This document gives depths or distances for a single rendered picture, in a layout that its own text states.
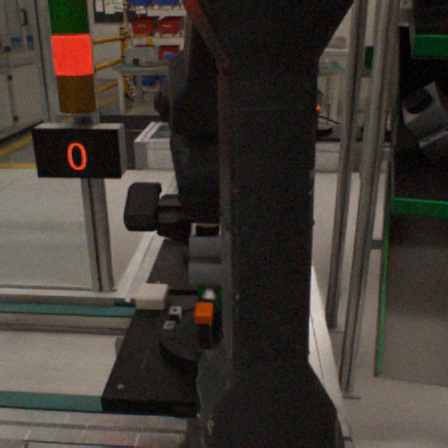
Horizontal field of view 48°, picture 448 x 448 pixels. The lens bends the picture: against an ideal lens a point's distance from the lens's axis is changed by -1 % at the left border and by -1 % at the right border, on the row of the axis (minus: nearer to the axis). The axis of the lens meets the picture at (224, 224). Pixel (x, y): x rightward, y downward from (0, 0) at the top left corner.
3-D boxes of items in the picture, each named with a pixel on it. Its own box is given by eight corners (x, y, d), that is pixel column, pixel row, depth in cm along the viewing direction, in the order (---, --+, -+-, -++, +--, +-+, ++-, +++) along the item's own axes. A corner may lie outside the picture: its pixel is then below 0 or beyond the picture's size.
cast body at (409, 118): (469, 145, 56) (438, 104, 52) (432, 164, 58) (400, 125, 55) (455, 102, 61) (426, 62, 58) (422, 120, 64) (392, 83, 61)
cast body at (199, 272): (224, 286, 63) (224, 233, 60) (188, 285, 63) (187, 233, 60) (227, 256, 70) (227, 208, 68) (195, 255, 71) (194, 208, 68)
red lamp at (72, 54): (86, 75, 66) (83, 35, 64) (49, 75, 66) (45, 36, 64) (97, 71, 71) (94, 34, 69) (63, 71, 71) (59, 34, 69)
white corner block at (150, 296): (165, 321, 78) (164, 298, 76) (135, 320, 78) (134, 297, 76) (170, 304, 82) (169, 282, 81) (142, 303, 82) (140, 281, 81)
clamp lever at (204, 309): (213, 352, 63) (211, 315, 58) (197, 352, 63) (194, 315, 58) (215, 328, 66) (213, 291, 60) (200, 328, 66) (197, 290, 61)
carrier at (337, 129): (350, 144, 180) (353, 108, 176) (282, 143, 182) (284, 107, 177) (340, 129, 203) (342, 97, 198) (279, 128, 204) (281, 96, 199)
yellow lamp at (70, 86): (90, 113, 68) (87, 76, 66) (54, 113, 68) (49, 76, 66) (100, 107, 73) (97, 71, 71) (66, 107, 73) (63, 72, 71)
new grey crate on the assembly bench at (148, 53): (150, 64, 578) (149, 49, 572) (124, 64, 581) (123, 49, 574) (157, 61, 614) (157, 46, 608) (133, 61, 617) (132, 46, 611)
